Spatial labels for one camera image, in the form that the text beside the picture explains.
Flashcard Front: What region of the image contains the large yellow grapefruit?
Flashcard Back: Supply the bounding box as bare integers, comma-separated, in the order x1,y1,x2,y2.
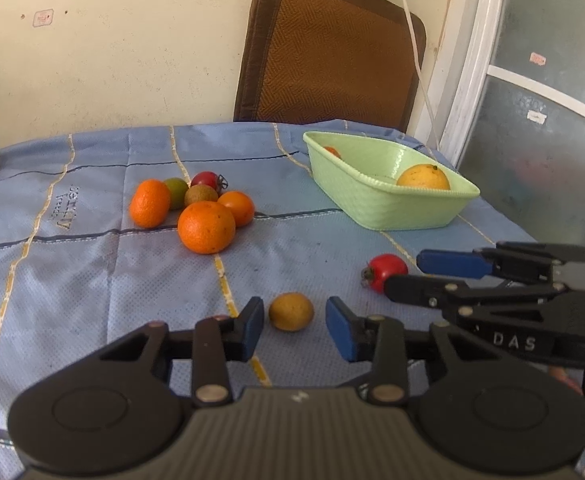
397,164,451,191

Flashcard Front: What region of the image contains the white framed glass door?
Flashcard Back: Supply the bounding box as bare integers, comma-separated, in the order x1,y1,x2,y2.
413,0,585,281

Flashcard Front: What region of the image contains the light green plastic basket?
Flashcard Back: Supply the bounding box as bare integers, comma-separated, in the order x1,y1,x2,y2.
303,130,481,231

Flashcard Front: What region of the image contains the small red cherry tomato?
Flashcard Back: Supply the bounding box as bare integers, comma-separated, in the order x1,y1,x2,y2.
190,171,228,192

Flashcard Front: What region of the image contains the small green fruit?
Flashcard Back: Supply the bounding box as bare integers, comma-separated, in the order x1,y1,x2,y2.
164,177,190,211

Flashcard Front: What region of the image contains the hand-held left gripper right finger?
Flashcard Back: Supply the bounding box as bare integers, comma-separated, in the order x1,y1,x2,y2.
325,296,512,408

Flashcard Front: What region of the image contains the small yellow brown fruit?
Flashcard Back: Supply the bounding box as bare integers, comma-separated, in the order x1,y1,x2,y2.
268,292,315,332

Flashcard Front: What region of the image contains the large orange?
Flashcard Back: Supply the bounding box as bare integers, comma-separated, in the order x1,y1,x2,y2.
177,200,236,255

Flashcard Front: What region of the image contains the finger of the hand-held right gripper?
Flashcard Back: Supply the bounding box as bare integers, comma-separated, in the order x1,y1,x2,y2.
385,275,569,311
417,242,585,285

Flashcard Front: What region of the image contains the blue striped tablecloth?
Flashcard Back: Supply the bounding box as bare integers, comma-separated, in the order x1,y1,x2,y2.
0,119,585,480

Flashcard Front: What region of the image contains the red tomato with stem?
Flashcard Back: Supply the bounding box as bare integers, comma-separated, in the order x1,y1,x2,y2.
361,253,409,295

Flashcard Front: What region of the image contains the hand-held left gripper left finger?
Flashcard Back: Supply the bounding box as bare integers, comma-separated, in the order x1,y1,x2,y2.
80,296,266,408

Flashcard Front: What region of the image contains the white power cable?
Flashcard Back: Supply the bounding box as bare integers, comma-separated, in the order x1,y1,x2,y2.
391,0,442,152

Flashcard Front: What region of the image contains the brownish green round fruit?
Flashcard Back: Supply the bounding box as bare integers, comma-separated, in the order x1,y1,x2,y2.
184,184,219,207

